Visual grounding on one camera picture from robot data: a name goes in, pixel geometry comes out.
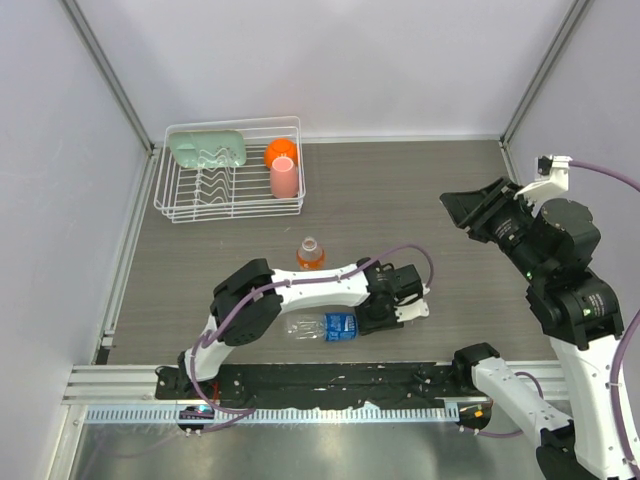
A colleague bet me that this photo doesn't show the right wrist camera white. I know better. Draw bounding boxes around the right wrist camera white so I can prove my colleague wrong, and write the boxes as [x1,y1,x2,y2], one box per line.
[514,155,572,205]

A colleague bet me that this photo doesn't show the pink cup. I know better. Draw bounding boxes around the pink cup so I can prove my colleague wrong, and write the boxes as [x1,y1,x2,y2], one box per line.
[270,156,299,199]

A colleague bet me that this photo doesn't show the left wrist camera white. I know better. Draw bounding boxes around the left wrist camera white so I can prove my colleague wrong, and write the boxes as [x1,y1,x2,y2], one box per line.
[395,284,430,323]

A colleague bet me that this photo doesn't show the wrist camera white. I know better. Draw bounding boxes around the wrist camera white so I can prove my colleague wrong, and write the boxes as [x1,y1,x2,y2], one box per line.
[514,155,572,205]
[395,284,430,323]

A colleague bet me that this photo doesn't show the green plastic tray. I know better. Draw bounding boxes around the green plastic tray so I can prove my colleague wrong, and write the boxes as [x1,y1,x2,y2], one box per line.
[167,130,246,170]

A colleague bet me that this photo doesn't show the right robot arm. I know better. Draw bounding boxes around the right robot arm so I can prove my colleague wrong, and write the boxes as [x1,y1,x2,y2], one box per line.
[440,178,639,479]

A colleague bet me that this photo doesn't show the orange drink bottle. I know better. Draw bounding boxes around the orange drink bottle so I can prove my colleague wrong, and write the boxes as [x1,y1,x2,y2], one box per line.
[296,236,326,270]

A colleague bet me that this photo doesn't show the white slotted cable duct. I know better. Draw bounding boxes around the white slotted cable duct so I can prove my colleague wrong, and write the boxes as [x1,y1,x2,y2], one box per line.
[85,403,459,425]

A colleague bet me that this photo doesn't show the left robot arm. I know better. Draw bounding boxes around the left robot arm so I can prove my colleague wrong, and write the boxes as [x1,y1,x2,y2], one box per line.
[155,258,431,399]

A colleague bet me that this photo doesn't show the orange bowl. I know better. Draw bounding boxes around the orange bowl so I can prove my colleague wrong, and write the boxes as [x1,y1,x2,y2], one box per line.
[264,138,298,169]

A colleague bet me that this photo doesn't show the white wire dish rack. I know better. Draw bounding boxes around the white wire dish rack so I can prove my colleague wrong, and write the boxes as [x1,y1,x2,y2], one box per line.
[153,116,306,224]

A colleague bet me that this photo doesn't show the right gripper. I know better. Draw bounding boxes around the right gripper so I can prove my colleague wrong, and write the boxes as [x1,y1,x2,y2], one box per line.
[441,174,546,279]

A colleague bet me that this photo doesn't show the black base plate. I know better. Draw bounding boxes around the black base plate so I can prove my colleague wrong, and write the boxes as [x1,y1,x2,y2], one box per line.
[155,360,501,411]

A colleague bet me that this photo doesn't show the blue label water bottle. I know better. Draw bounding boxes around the blue label water bottle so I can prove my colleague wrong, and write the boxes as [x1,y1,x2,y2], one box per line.
[285,312,358,342]

